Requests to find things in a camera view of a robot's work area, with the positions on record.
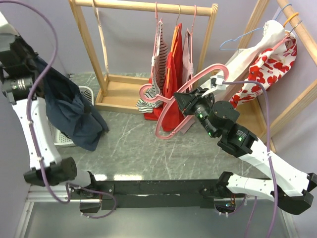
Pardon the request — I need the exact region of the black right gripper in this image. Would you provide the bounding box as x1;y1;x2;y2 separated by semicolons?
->
173;87;218;138

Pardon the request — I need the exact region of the pink plastic hanger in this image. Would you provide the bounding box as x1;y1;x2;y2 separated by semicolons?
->
139;63;229;139

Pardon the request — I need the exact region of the red white striped top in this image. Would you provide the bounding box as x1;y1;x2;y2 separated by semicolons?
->
136;19;168;113

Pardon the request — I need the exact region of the navy blue printed top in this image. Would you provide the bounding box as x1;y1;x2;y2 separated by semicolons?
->
43;67;109;151

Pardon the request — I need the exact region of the pink wire hanger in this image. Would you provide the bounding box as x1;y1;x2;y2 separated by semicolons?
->
185;4;198;82
151;2;163;82

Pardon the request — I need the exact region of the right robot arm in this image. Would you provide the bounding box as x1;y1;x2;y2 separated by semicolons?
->
174;90;317;215

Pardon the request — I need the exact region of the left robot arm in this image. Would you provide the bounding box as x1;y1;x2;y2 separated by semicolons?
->
0;20;99;199

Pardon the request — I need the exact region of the mauve pink top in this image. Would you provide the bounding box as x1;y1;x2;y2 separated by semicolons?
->
182;29;194;84

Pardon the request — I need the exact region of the orange hanger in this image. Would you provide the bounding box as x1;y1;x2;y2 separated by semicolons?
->
165;5;181;90

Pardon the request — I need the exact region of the orange hanger hook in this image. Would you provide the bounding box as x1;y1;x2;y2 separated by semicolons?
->
283;12;299;28

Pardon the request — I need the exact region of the wooden clothes rack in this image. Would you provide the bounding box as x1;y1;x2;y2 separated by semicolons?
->
210;0;317;157
69;0;218;114

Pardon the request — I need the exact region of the white perforated plastic basket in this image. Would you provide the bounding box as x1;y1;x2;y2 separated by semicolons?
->
48;86;94;147

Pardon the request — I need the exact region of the red floral white dress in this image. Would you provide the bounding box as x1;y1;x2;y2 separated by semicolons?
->
229;34;297;108

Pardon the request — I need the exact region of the white garment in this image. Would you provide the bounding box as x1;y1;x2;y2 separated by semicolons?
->
200;19;295;97

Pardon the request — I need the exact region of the black base bar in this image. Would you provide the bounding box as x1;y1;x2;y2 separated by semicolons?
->
69;178;248;211

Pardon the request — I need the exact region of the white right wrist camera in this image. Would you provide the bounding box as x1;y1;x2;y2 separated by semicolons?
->
210;75;226;92

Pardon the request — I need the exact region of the blue wire hanger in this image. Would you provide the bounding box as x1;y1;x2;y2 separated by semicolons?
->
219;3;292;51

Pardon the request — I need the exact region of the aluminium rail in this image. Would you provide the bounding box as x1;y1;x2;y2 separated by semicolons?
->
14;185;299;238

